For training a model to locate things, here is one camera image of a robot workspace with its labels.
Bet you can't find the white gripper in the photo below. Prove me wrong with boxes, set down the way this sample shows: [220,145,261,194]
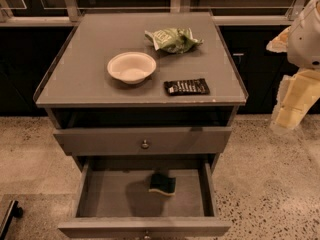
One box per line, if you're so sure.
[266,0,320,132]

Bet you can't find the black object at floor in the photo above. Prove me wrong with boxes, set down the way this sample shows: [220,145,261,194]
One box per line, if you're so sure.
[0,200,24,240]

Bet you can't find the black snack packet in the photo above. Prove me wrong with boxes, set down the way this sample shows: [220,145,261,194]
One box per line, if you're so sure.
[163,78,210,96]

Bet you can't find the round metal drawer knob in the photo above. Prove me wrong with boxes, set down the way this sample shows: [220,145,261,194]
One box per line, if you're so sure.
[141,140,150,149]

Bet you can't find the open grey middle drawer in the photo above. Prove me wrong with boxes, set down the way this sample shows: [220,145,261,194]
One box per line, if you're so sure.
[59,159,231,239]

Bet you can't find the metal middle drawer knob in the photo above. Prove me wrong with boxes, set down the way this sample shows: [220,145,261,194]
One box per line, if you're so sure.
[143,231,151,240]

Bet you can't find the grey top drawer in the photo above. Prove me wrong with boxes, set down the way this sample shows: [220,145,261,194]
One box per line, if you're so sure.
[54,127,231,156]

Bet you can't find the grey drawer cabinet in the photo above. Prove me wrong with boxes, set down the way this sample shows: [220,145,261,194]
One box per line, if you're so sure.
[33,11,249,172]

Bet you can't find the green yellow sponge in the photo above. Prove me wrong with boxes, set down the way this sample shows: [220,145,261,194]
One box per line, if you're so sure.
[149,173,176,196]

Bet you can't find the green crumpled chip bag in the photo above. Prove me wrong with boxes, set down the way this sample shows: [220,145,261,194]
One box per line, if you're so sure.
[145,28,203,54]

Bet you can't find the metal glass railing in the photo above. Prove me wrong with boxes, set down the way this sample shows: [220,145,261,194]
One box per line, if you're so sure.
[0,0,310,26]

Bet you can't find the white paper bowl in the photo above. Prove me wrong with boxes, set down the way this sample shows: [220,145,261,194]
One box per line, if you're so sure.
[107,52,157,84]

